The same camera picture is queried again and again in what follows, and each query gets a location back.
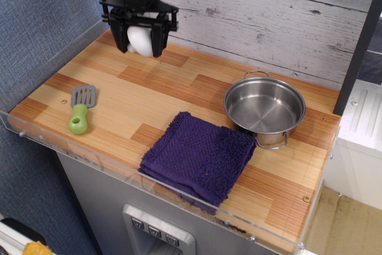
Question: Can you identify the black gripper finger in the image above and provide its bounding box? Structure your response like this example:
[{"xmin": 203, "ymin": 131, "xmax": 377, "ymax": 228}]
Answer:
[
  {"xmin": 109, "ymin": 10, "xmax": 130, "ymax": 53},
  {"xmin": 150, "ymin": 23, "xmax": 170, "ymax": 57}
]

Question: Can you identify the white toy mushroom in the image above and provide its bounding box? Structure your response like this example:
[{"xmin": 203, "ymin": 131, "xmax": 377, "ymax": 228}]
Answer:
[{"xmin": 127, "ymin": 26, "xmax": 153, "ymax": 57}]

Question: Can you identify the stainless steel pot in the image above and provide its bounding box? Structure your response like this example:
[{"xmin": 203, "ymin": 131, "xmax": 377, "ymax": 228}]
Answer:
[{"xmin": 223, "ymin": 70, "xmax": 306, "ymax": 150}]

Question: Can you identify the purple folded towel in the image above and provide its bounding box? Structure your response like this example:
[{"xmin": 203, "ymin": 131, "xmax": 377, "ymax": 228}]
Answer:
[{"xmin": 139, "ymin": 112, "xmax": 256, "ymax": 207}]

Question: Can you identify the grey cabinet front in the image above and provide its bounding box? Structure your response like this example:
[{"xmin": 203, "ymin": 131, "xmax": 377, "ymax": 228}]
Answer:
[{"xmin": 58, "ymin": 153, "xmax": 273, "ymax": 254}]

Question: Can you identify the silver button panel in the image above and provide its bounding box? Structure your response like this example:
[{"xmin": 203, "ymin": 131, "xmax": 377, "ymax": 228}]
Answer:
[{"xmin": 122, "ymin": 204, "xmax": 196, "ymax": 255}]

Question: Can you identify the white toy sink counter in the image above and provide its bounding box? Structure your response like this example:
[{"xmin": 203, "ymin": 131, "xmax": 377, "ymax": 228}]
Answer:
[{"xmin": 324, "ymin": 80, "xmax": 381, "ymax": 209}]

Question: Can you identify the grey spatula green handle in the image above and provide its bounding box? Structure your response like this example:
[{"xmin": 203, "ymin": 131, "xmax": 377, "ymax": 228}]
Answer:
[{"xmin": 68, "ymin": 85, "xmax": 96, "ymax": 135}]

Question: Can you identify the clear acrylic guard rail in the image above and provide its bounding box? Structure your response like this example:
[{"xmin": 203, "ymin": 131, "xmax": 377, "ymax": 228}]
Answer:
[{"xmin": 1, "ymin": 6, "xmax": 346, "ymax": 254}]

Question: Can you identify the black right frame post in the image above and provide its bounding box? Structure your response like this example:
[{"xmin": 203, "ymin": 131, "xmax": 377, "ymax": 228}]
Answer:
[{"xmin": 332, "ymin": 0, "xmax": 381, "ymax": 116}]

